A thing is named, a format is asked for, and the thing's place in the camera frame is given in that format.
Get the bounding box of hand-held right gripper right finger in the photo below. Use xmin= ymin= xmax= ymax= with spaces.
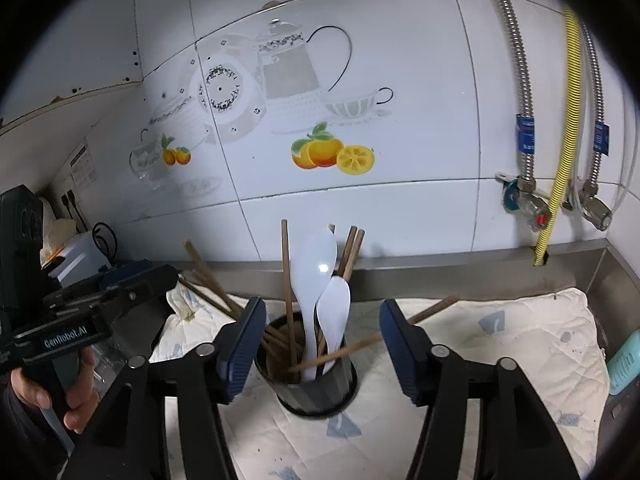
xmin=378 ymin=298 xmax=573 ymax=480

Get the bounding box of black ribbed utensil holder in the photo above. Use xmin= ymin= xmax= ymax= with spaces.
xmin=254 ymin=310 xmax=359 ymax=417

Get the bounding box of light blue soap bottle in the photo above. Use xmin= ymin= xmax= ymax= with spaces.
xmin=606 ymin=330 xmax=640 ymax=396

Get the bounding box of white appliance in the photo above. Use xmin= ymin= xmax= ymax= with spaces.
xmin=42 ymin=220 xmax=113 ymax=286

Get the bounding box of steel valve with red knob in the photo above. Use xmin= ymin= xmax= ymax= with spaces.
xmin=495 ymin=172 xmax=553 ymax=233

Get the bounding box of wall socket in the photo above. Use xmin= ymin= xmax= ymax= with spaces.
xmin=60 ymin=189 xmax=80 ymax=221

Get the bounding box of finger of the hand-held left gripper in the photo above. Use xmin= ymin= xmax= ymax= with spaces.
xmin=97 ymin=259 xmax=155 ymax=288
xmin=99 ymin=264 xmax=182 ymax=357

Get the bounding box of white quilted printed cloth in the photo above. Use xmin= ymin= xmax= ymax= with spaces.
xmin=150 ymin=285 xmax=608 ymax=480

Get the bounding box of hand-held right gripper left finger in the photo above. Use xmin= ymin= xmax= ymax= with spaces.
xmin=70 ymin=296 xmax=268 ymax=480

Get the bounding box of pile of wooden chopsticks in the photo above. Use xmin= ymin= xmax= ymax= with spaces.
xmin=179 ymin=219 xmax=460 ymax=376

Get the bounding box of white wall notice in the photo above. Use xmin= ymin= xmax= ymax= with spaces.
xmin=69 ymin=142 xmax=99 ymax=187

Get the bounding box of person's left hand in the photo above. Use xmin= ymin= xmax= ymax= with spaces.
xmin=10 ymin=347 xmax=102 ymax=436

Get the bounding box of white textured rice paddle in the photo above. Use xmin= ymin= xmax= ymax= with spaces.
xmin=315 ymin=276 xmax=352 ymax=376

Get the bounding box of yellow corrugated gas hose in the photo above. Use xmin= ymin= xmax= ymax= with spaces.
xmin=532 ymin=5 xmax=584 ymax=267

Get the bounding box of white plastic spoon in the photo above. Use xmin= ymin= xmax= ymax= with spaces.
xmin=290 ymin=229 xmax=339 ymax=383

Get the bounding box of person's left forearm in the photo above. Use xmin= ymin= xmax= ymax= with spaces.
xmin=0 ymin=380 xmax=76 ymax=480

